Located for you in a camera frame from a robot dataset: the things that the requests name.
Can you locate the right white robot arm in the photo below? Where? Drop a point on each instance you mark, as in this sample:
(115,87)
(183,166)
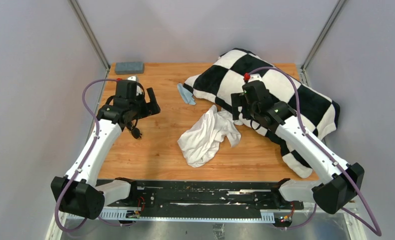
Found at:
(338,182)

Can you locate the aluminium frame post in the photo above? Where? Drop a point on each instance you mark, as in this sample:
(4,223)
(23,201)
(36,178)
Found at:
(337,9)
(81,17)

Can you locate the white crumpled cloth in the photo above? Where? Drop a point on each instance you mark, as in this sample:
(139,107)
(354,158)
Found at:
(201,142)

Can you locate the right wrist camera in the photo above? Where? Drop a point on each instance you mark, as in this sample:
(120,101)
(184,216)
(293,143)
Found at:
(255,77)

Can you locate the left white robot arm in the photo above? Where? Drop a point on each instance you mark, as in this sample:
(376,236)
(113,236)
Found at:
(77,192)

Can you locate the grey glasses case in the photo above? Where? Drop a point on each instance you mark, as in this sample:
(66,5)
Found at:
(129,68)

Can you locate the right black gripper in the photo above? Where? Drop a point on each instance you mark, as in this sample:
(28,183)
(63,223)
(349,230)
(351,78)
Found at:
(238,100)

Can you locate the light blue cleaning cloth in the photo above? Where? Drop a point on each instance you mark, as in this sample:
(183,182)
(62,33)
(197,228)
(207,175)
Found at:
(186,95)

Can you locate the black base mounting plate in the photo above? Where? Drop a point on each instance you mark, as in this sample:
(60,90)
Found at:
(236,201)

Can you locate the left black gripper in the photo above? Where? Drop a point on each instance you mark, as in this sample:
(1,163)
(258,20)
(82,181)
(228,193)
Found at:
(150,108)

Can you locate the left aluminium frame post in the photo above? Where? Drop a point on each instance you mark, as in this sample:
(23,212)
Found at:
(81,17)

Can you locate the right aluminium frame post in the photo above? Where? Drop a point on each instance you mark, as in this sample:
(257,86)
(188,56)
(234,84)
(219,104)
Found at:
(337,9)

